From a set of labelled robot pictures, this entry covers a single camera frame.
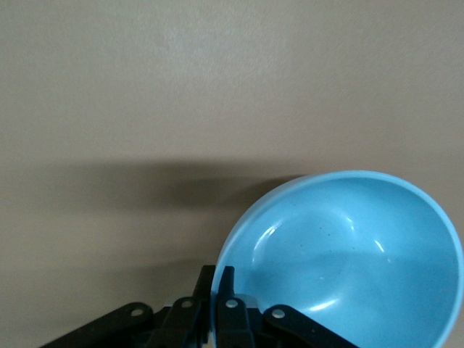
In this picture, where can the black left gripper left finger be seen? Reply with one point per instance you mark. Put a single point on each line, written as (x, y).
(174, 326)

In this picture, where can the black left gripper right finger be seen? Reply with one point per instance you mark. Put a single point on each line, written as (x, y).
(232, 326)

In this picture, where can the blue plastic bowl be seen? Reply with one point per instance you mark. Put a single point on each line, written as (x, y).
(362, 253)

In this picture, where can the brown table cover sheet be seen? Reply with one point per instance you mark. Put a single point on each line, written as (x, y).
(145, 90)

